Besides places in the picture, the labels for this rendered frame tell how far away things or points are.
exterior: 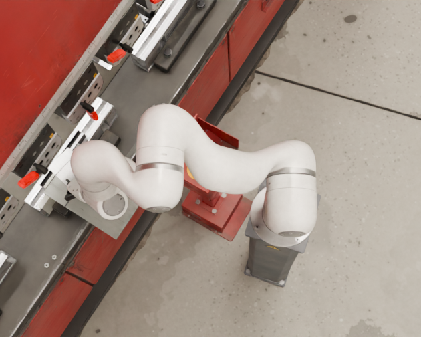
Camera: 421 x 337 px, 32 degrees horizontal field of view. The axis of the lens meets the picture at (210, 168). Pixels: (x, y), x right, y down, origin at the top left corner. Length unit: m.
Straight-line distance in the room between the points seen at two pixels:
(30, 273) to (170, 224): 0.99
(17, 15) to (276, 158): 0.64
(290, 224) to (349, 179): 1.53
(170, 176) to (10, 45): 0.42
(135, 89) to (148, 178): 0.95
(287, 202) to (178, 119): 0.36
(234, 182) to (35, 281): 0.91
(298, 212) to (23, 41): 0.71
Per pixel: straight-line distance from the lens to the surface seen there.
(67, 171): 2.20
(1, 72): 1.58
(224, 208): 3.02
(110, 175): 1.50
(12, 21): 1.52
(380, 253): 3.16
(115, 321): 3.12
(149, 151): 1.47
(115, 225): 2.14
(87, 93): 2.00
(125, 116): 2.35
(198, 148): 1.54
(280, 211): 1.70
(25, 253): 2.32
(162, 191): 1.45
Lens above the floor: 3.07
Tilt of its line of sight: 75 degrees down
